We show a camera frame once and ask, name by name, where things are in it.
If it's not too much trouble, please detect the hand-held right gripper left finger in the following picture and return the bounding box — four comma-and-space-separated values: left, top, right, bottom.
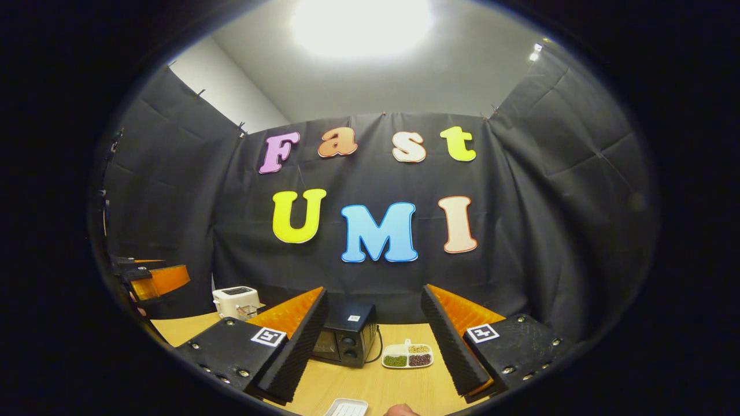
172, 287, 329, 405

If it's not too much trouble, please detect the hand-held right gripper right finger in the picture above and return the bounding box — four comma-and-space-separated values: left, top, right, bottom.
420, 284, 574, 404

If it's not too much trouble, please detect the black electric oven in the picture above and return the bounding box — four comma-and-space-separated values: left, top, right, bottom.
312, 300, 378, 369

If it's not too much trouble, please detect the white divided bean dish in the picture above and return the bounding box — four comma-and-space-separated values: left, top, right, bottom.
382, 339, 434, 369

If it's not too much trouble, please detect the white toaster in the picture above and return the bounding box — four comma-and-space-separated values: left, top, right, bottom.
212, 286, 261, 322

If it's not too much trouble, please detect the white ribbed tray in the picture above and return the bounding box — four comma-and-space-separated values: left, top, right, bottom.
323, 398, 369, 416

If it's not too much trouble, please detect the black backdrop cloth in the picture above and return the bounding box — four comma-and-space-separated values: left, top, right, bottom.
98, 43, 660, 347

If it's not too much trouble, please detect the large ceiling light panel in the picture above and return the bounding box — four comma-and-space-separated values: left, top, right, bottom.
291, 0, 435, 58

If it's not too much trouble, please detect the black oven power cable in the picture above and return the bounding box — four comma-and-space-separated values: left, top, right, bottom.
365, 325, 384, 365

